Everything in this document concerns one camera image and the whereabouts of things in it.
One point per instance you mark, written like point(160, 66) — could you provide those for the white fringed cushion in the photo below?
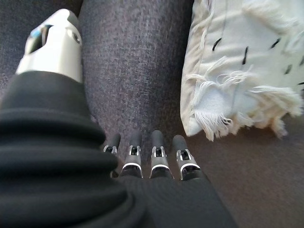
point(242, 66)

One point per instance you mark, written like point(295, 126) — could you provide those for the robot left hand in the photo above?
point(71, 185)

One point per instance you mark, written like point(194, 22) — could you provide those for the grey fabric armchair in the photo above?
point(133, 71)

